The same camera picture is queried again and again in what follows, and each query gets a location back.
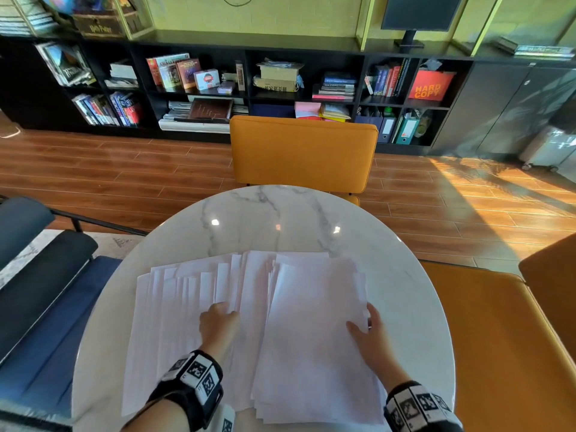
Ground person's right hand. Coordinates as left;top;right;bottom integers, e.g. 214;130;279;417
346;302;404;384

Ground person's left hand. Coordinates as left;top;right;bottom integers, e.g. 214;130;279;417
199;302;241;361

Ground white paper sheet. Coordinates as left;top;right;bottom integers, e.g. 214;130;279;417
251;254;389;426

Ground spread of white papers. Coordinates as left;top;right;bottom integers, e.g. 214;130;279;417
121;250;389;426

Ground person's left forearm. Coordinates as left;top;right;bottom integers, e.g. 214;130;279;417
121;397;195;432

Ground person's right forearm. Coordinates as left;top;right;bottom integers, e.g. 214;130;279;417
379;363;410;393

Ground black left wrist tracker band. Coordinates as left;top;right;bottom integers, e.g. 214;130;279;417
148;349;236;432

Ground black wrist tracker band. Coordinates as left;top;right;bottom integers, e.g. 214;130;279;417
148;349;236;432
383;380;464;432

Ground black right wrist tracker band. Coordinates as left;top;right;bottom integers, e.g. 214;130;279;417
383;380;464;432

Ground orange leather chair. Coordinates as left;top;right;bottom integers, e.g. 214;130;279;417
420;233;576;432

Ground orange fabric chair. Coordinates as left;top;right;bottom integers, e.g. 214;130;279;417
229;115;379;207

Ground blue and black armchair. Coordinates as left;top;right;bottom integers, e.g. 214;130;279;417
0;196;150;429

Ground pile of white magazines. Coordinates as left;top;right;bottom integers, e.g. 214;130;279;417
158;100;249;133

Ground dark brown flat book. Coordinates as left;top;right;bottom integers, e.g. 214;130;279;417
186;97;234;125

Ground dark blue binder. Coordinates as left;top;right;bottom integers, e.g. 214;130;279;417
377;116;397;144

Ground teal binder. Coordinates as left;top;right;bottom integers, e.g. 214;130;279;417
395;112;420;146

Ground yellow folder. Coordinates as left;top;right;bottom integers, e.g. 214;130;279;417
320;103;352;123

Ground pink folder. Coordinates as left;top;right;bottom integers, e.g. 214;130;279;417
294;101;323;120

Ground row of colourful paperbacks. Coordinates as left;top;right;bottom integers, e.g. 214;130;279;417
71;91;144;127

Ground small white and blue box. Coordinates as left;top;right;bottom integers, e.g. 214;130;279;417
194;69;221;92

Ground stack of blue and pink books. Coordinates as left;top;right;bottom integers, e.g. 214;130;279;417
312;71;358;103

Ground red and brown standing books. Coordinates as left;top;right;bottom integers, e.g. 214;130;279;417
146;52;202;92

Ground row of blue and red books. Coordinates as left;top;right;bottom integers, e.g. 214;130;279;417
364;58;411;98

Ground red box with orange print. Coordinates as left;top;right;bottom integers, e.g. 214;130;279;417
408;69;457;102

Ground stack of white booklets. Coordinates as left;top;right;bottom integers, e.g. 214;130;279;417
104;60;140;90

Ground white wheeled appliance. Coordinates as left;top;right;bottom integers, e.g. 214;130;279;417
519;125;576;174

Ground long black bookshelf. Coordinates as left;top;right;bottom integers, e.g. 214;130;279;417
0;29;576;156

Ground leaning magazines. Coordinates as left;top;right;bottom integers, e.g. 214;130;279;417
34;41;96;87

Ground brown printed box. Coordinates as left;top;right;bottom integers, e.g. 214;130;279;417
72;10;146;39

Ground black monitor on stand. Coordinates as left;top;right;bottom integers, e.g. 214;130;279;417
381;0;465;53

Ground stack of flat books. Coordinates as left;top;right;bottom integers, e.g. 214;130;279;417
492;36;576;59

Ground pile of striped books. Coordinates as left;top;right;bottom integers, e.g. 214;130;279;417
0;0;60;37

